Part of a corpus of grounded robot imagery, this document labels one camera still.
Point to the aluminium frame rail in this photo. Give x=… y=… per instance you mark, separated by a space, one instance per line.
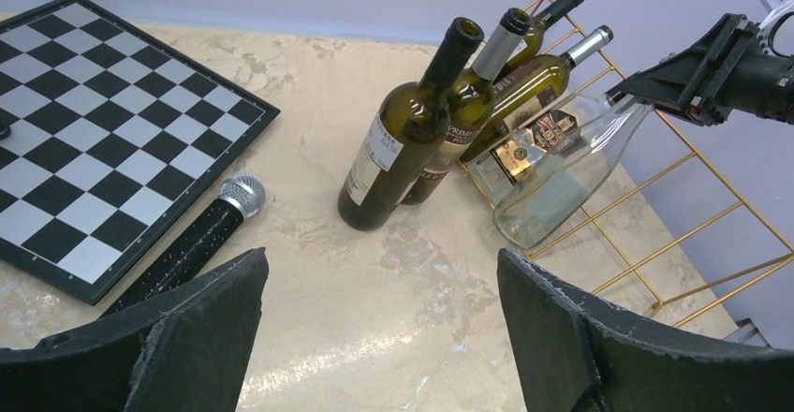
x=747 y=333

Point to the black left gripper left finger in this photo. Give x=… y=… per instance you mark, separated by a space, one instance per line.
x=183 y=350

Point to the green wine bottle dark label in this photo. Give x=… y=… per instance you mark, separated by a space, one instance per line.
x=528 y=89

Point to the clear glass bottle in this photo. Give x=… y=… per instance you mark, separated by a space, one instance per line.
x=532 y=210

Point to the black white chessboard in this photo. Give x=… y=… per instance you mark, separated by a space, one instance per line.
x=108 y=135

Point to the tall dark green bottle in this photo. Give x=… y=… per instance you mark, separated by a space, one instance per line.
x=408 y=129

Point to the green bottle silver neck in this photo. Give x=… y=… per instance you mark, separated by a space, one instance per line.
x=471 y=100

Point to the black silver microphone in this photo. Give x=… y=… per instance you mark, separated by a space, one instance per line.
x=240 y=197

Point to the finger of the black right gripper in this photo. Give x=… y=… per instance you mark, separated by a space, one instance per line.
x=675 y=85

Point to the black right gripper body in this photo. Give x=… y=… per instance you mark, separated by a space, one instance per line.
x=741 y=70

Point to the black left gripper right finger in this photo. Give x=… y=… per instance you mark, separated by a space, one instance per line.
x=577 y=352

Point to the clear square liquor bottle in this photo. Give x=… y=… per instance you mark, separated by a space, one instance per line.
x=527 y=148

